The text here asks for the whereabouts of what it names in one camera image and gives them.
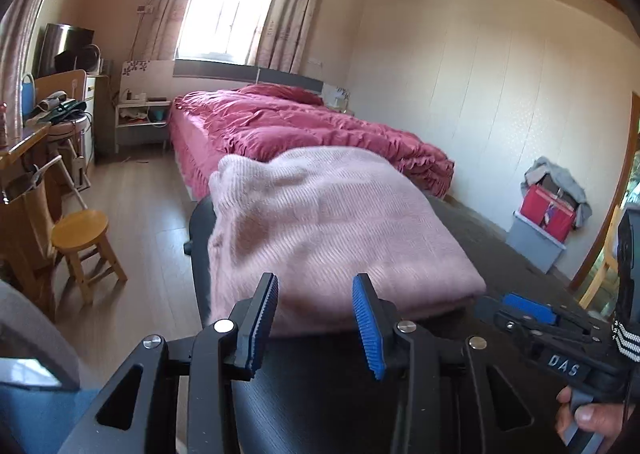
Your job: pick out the black flat screen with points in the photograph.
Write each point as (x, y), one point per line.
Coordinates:
(65, 41)

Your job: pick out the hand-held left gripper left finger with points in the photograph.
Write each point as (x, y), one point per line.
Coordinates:
(265, 319)

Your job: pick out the blue plastic object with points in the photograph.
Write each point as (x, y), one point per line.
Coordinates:
(27, 99)

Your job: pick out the grey clothes on bag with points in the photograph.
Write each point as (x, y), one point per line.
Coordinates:
(550, 169)

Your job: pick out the grey armchair with wooden frame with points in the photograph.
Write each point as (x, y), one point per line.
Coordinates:
(600, 276)

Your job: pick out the red fabric bag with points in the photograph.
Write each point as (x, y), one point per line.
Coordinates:
(535, 206)

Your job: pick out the blue cloth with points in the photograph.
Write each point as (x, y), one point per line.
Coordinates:
(40, 419)

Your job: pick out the person's right hand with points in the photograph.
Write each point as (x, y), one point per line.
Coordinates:
(595, 416)

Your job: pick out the bed with grey headboard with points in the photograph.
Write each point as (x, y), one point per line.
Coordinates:
(225, 70)

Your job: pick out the round wooden stool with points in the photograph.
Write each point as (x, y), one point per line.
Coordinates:
(80, 229)

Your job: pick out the pink curtain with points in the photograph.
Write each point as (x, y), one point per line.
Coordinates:
(20, 59)

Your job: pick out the grey plastic storage box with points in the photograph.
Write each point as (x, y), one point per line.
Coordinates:
(530, 244)

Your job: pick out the pink knitted sweater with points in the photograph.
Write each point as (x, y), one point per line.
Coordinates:
(325, 234)

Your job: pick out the bright window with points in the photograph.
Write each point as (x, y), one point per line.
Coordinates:
(225, 9)

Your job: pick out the dark brown bag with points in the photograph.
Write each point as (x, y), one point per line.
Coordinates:
(555, 184)

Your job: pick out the small desk fan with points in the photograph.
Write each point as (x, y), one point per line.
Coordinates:
(92, 59)

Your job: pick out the bed with red quilt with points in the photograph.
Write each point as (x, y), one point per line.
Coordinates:
(280, 129)

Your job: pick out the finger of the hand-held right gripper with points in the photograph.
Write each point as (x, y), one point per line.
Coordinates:
(530, 306)
(535, 336)

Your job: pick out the wooden desk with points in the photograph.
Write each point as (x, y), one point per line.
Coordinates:
(30, 224)

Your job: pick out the white floral board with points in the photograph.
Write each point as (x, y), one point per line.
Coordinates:
(145, 76)

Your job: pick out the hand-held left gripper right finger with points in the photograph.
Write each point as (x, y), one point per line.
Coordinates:
(367, 329)

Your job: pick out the white nightstand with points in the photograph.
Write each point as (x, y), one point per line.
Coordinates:
(142, 136)

